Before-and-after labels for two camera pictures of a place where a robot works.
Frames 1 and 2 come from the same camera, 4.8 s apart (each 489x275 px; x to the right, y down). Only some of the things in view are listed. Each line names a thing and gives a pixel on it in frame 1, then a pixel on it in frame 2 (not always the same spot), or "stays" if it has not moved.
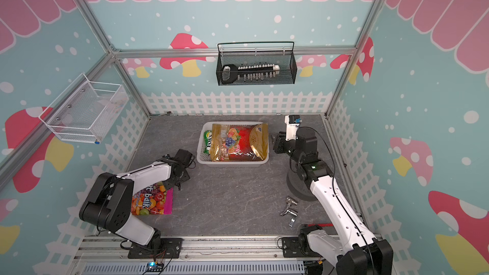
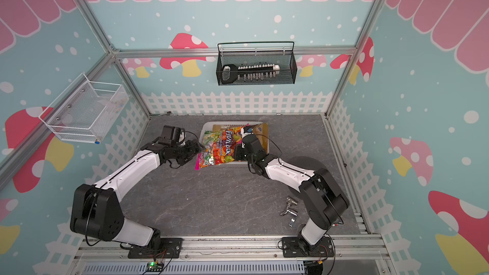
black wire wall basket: x=256 y=68 stays
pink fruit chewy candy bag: x=153 y=199 to x=219 y=147
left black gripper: x=168 y=184 to x=193 y=151
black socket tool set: x=232 y=73 stays
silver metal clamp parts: x=289 y=201 stays
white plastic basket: x=205 y=158 stays
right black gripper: x=280 y=142 to x=238 y=149
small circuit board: x=154 y=267 stays
